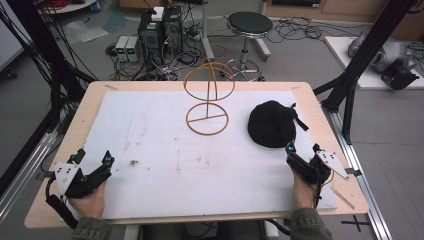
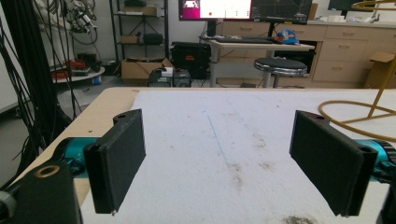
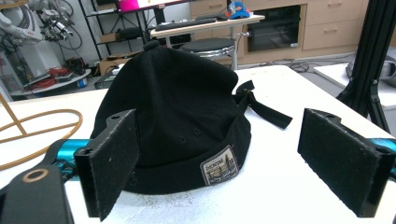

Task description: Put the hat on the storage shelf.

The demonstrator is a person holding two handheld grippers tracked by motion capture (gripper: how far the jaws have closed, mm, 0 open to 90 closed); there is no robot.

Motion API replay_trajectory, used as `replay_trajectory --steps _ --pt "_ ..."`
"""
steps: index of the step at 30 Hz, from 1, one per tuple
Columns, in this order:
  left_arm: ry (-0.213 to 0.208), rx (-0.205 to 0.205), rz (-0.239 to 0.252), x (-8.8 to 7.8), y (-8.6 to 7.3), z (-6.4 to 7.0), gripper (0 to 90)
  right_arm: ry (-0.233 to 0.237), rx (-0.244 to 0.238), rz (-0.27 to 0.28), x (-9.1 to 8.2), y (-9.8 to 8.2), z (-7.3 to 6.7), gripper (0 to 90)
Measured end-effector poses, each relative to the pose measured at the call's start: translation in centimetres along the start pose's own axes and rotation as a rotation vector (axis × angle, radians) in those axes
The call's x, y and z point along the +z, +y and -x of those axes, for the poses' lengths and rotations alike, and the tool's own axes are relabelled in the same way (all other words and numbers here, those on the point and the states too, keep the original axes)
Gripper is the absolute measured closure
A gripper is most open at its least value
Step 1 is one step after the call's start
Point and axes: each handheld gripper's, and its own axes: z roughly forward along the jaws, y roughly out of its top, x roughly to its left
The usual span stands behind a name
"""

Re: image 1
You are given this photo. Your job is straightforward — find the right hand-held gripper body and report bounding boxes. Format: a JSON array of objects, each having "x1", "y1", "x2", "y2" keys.
[{"x1": 285, "y1": 150, "x2": 350, "y2": 186}]

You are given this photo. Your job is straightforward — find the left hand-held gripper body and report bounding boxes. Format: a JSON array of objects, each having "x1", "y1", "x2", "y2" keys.
[{"x1": 54, "y1": 161, "x2": 113, "y2": 200}]

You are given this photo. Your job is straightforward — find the person's right hand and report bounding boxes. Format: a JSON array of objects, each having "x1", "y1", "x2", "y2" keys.
[{"x1": 292, "y1": 173, "x2": 322, "y2": 219}]

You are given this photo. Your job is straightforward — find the person's left hand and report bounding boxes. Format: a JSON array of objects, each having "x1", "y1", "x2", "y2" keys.
[{"x1": 67, "y1": 181, "x2": 108, "y2": 221}]

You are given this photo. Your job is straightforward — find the black knit hat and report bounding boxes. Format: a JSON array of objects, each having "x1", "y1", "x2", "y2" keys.
[{"x1": 247, "y1": 100, "x2": 310, "y2": 149}]

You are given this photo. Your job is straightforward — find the thin wooden stick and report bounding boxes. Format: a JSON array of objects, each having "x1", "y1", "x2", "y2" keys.
[{"x1": 330, "y1": 187, "x2": 356, "y2": 211}]

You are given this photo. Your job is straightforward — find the white table mat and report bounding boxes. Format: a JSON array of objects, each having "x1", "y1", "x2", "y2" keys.
[{"x1": 77, "y1": 89, "x2": 338, "y2": 220}]

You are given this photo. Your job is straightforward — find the white floor board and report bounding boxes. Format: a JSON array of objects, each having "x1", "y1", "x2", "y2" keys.
[{"x1": 324, "y1": 35, "x2": 424, "y2": 91}]

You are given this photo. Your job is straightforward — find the wooden hat stand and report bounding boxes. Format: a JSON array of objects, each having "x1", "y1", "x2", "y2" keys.
[{"x1": 183, "y1": 57, "x2": 236, "y2": 137}]

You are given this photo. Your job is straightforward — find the black device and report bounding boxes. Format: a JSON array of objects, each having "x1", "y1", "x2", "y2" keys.
[{"x1": 380, "y1": 59, "x2": 421, "y2": 91}]

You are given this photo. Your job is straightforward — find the grey power supply unit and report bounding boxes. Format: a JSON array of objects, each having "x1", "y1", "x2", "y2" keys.
[
  {"x1": 114, "y1": 35, "x2": 130, "y2": 63},
  {"x1": 125, "y1": 35, "x2": 142, "y2": 63}
]

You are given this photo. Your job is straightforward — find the silver rounded device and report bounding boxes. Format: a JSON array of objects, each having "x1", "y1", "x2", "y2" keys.
[{"x1": 347, "y1": 30, "x2": 418, "y2": 75}]

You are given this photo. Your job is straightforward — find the clear plastic sheet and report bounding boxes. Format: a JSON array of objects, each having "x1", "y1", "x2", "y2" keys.
[{"x1": 62, "y1": 19, "x2": 110, "y2": 45}]

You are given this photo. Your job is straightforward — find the black computer tower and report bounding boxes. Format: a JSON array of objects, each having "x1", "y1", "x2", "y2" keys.
[
  {"x1": 137, "y1": 9, "x2": 165, "y2": 65},
  {"x1": 162, "y1": 5, "x2": 184, "y2": 55}
]

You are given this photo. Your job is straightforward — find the black round stool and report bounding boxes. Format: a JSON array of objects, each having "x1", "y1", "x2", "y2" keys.
[{"x1": 223, "y1": 11, "x2": 275, "y2": 83}]

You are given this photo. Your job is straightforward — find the grey table leg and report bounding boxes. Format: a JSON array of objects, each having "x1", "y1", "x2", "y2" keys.
[{"x1": 199, "y1": 0, "x2": 216, "y2": 62}]

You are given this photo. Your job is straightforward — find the white round table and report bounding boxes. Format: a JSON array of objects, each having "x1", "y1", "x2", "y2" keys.
[{"x1": 37, "y1": 0, "x2": 98, "y2": 15}]

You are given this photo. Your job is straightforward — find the small white box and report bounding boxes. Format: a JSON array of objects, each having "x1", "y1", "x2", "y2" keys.
[{"x1": 151, "y1": 6, "x2": 165, "y2": 22}]

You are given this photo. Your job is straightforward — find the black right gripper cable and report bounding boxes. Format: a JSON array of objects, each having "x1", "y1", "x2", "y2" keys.
[{"x1": 265, "y1": 164, "x2": 324, "y2": 236}]

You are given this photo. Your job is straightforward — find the aluminium rail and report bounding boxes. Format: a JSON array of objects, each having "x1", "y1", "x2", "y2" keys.
[
  {"x1": 0, "y1": 129, "x2": 64, "y2": 223},
  {"x1": 323, "y1": 108, "x2": 394, "y2": 240}
]

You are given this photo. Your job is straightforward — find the black metal frame post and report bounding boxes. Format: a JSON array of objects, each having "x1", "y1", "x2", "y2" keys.
[
  {"x1": 5, "y1": 0, "x2": 98, "y2": 141},
  {"x1": 312, "y1": 0, "x2": 419, "y2": 145}
]

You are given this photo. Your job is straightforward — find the tangle of floor cables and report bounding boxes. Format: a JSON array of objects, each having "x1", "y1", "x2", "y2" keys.
[{"x1": 105, "y1": 39, "x2": 209, "y2": 82}]

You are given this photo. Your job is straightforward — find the black floor cables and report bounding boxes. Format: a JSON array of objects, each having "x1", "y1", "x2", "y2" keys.
[{"x1": 265, "y1": 15, "x2": 366, "y2": 45}]

